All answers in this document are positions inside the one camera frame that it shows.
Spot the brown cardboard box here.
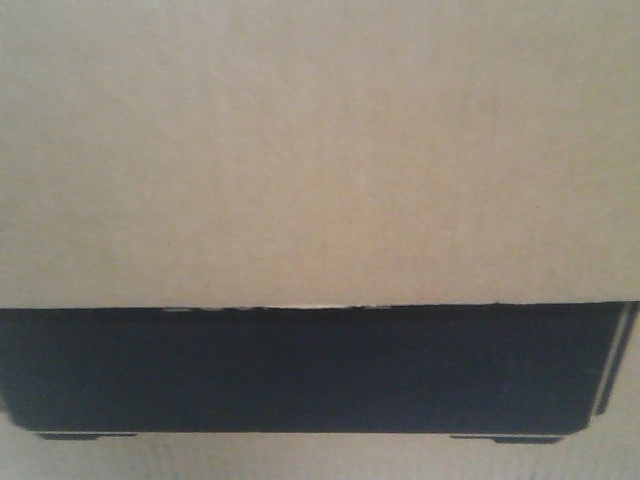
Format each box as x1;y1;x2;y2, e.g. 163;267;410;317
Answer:
1;1;639;307

